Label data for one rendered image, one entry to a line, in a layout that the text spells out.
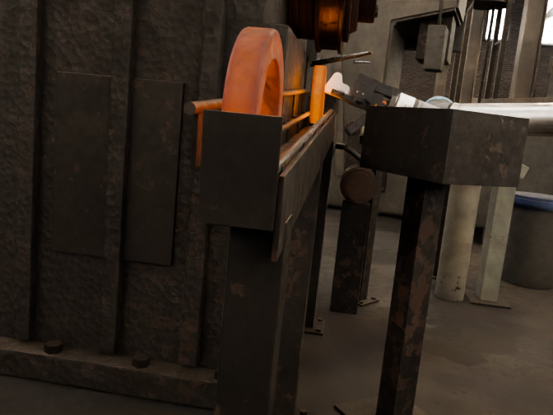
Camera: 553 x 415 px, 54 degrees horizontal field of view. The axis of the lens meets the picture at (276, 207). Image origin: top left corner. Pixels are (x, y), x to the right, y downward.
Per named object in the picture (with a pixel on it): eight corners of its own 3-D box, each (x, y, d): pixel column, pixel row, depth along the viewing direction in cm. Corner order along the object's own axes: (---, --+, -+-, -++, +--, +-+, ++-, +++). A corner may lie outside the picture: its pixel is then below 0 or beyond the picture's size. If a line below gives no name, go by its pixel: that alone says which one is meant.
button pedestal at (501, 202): (471, 305, 223) (496, 155, 214) (460, 288, 247) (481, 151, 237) (513, 311, 222) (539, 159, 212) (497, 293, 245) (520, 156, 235)
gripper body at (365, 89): (356, 74, 149) (398, 90, 148) (344, 104, 151) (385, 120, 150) (357, 71, 142) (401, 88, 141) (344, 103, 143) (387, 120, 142)
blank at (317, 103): (313, 64, 138) (326, 65, 138) (315, 64, 153) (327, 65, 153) (308, 126, 142) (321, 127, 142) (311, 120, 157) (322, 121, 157)
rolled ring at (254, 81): (289, 31, 66) (262, 29, 66) (261, 22, 48) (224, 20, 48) (276, 181, 71) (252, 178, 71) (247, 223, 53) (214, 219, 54)
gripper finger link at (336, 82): (322, 67, 146) (354, 79, 146) (313, 87, 147) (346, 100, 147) (321, 65, 143) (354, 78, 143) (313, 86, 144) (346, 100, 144)
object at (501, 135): (400, 471, 110) (453, 109, 99) (330, 405, 133) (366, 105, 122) (473, 451, 119) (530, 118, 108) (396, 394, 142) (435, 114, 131)
